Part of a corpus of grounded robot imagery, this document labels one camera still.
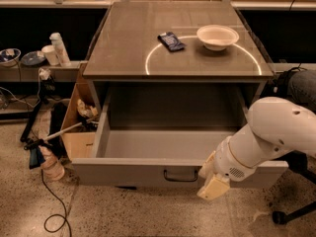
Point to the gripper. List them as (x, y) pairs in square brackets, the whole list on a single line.
[(227, 161)]

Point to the grey top drawer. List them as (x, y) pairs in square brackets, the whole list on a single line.
[(158, 135)]

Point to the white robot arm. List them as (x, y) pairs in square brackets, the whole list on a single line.
[(274, 127)]

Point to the grey drawer cabinet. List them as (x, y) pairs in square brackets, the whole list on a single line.
[(127, 48)]

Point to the person leg in jeans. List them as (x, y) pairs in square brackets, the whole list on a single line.
[(302, 89)]

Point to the cardboard box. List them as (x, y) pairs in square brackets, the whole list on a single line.
[(78, 141)]

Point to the white bowl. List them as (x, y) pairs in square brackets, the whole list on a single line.
[(216, 37)]

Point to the crumpled paper in box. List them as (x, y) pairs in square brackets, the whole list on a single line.
[(86, 111)]

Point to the dark blue snack packet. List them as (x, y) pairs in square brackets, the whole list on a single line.
[(170, 41)]

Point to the black tripod leg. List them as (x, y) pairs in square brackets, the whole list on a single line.
[(33, 114)]

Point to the white cylindrical bottle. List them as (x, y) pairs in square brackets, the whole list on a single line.
[(60, 49)]

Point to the white power adapter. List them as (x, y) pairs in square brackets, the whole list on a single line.
[(44, 74)]

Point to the white paper cup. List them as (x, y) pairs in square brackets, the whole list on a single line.
[(50, 55)]

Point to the blue plate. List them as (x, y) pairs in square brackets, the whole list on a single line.
[(33, 58)]

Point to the blue patterned bowl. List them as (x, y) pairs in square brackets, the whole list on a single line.
[(9, 57)]

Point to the grabber tool with blue handle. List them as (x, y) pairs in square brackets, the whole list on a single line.
[(32, 145)]

